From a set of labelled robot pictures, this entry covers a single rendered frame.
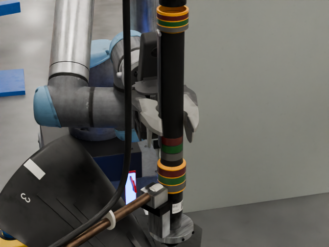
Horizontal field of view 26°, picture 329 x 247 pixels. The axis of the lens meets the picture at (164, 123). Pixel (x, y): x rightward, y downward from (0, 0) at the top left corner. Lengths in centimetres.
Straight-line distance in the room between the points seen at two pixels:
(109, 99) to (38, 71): 363
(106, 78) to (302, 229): 180
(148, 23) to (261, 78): 159
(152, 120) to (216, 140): 224
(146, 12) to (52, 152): 59
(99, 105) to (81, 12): 20
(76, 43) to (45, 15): 460
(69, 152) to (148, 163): 77
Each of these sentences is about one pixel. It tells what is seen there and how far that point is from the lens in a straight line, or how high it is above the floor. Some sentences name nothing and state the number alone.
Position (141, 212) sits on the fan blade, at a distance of 140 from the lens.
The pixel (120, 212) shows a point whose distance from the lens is 101.
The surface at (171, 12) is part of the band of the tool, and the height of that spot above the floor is 165.
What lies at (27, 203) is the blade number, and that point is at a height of 140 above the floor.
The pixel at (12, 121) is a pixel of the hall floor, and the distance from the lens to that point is 429.
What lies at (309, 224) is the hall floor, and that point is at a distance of 340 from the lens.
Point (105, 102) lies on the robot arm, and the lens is 128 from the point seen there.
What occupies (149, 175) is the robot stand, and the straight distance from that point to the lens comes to 182.
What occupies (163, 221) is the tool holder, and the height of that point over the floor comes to 134.
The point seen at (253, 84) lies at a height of 64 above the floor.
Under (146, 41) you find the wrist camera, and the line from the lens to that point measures 105.
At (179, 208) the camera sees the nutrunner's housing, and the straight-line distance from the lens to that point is 110.
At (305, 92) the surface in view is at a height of 57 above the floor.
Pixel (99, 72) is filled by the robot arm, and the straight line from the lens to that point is 176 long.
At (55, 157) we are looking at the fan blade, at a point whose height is 142.
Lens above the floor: 198
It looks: 28 degrees down
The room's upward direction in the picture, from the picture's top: straight up
